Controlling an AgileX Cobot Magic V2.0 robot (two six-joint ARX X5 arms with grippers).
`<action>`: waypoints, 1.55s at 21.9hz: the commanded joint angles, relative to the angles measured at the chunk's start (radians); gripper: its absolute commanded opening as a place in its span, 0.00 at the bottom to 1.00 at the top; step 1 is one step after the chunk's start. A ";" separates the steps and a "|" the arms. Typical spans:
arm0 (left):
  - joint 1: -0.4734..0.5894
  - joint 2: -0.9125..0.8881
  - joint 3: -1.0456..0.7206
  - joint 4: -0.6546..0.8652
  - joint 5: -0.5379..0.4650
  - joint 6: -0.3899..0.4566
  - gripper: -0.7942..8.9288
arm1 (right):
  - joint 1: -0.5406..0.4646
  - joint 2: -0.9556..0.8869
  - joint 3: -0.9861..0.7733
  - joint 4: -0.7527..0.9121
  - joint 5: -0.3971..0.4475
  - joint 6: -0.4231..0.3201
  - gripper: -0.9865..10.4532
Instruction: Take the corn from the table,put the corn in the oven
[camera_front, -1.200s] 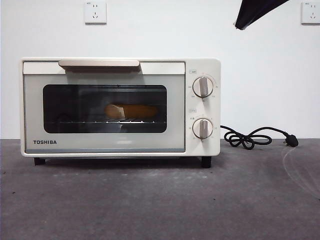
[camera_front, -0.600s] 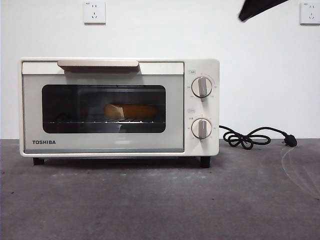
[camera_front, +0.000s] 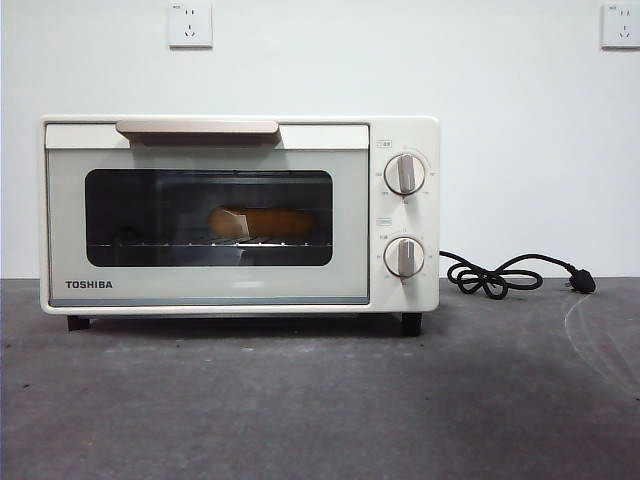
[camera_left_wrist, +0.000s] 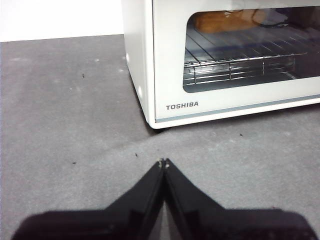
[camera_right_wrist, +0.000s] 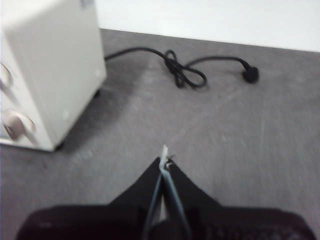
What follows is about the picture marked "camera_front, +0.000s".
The yellow corn cob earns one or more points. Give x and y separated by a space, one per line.
280 222

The small cream oven knob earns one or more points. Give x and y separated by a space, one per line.
404 257

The large cream oven knob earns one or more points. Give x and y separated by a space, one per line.
405 174

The cream Toshiba toaster oven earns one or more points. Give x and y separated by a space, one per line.
405 135

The white wall socket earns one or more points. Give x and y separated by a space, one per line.
622 27
190 25

